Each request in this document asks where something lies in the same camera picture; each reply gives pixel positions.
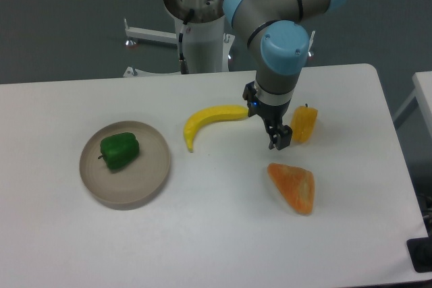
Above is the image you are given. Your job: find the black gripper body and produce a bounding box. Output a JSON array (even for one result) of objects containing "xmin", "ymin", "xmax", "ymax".
[{"xmin": 242, "ymin": 82, "xmax": 290, "ymax": 134}]

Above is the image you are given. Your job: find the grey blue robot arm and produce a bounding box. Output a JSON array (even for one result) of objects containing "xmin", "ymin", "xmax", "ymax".
[{"xmin": 164, "ymin": 0, "xmax": 346, "ymax": 150}]

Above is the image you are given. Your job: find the yellow bell pepper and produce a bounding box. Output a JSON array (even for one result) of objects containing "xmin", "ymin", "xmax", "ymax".
[{"xmin": 290, "ymin": 104, "xmax": 318, "ymax": 143}]

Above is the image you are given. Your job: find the beige round plate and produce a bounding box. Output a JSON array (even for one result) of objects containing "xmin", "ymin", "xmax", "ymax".
[{"xmin": 79, "ymin": 121, "xmax": 171, "ymax": 210}]

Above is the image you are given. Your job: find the green bell pepper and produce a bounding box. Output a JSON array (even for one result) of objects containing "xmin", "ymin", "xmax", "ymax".
[{"xmin": 98, "ymin": 132, "xmax": 140, "ymax": 171}]

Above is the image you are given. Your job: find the yellow banana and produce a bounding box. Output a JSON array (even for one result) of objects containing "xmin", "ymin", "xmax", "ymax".
[{"xmin": 183, "ymin": 105, "xmax": 248, "ymax": 152}]

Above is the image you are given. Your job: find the orange slice wedge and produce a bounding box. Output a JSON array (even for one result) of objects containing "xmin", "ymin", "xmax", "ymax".
[{"xmin": 267, "ymin": 163, "xmax": 315, "ymax": 215}]

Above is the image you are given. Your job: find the white side table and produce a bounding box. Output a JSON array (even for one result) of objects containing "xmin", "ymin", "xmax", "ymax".
[{"xmin": 392, "ymin": 71, "xmax": 432, "ymax": 134}]

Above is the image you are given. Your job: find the black box at edge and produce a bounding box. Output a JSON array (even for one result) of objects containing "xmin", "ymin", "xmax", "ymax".
[{"xmin": 406, "ymin": 237, "xmax": 431, "ymax": 273}]

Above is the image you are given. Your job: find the black cable on pedestal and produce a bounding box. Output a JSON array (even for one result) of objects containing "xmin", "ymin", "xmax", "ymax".
[{"xmin": 178, "ymin": 9, "xmax": 195, "ymax": 75}]

